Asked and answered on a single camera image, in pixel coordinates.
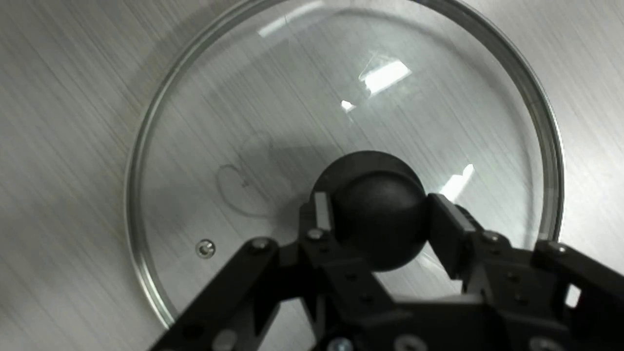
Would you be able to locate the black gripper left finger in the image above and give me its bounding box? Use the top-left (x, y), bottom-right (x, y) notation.
top-left (150, 194), bottom-right (341, 351)

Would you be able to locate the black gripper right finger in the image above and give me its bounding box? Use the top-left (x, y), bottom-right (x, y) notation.
top-left (423, 192), bottom-right (624, 351)

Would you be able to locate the glass pot lid black knob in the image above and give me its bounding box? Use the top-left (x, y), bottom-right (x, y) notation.
top-left (123, 0), bottom-right (568, 332)

